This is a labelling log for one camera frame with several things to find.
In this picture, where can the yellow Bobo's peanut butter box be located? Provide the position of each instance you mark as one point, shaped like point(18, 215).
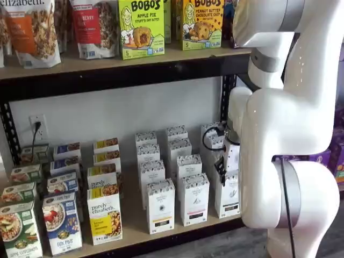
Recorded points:
point(203, 25)

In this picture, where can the blue flax plus cereal box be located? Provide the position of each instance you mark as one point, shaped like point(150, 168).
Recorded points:
point(62, 223)
point(66, 150)
point(62, 182)
point(64, 164)

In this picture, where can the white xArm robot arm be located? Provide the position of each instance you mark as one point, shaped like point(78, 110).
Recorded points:
point(282, 121)

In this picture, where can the white tea box pink strip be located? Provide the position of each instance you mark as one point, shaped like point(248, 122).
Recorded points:
point(189, 165)
point(194, 201)
point(179, 147)
point(176, 132)

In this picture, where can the purple Annie's snack box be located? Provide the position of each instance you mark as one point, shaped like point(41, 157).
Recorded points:
point(319, 161)
point(338, 166)

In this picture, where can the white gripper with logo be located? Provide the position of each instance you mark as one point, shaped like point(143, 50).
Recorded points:
point(232, 158)

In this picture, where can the green Bobo's apple pie box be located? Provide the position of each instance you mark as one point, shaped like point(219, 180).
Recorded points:
point(167, 18)
point(141, 29)

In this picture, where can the yellow purely elizabeth box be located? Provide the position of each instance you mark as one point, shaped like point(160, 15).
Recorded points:
point(105, 144)
point(106, 158)
point(104, 215)
point(100, 178)

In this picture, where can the white wall outlet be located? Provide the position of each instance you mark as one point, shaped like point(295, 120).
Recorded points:
point(43, 126)

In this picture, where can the white tea box yellow strip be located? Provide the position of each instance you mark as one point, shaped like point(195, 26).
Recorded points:
point(160, 207)
point(150, 174)
point(146, 137)
point(148, 153)

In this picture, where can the red label granola bag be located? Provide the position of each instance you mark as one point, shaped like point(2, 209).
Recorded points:
point(94, 27)

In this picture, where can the orange label granola bag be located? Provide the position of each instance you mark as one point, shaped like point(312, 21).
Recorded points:
point(29, 32)

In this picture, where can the purely elizabeth granola bag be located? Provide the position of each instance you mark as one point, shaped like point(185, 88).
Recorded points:
point(62, 24)
point(4, 40)

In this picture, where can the white tea box green strip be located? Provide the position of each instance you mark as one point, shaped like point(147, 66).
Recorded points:
point(228, 199)
point(212, 142)
point(211, 129)

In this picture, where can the black metal shelving unit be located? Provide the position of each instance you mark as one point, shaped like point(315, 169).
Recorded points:
point(107, 80)

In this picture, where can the green apple cinnamon cereal box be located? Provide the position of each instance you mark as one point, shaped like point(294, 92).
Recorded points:
point(18, 228)
point(34, 153)
point(17, 192)
point(25, 173)

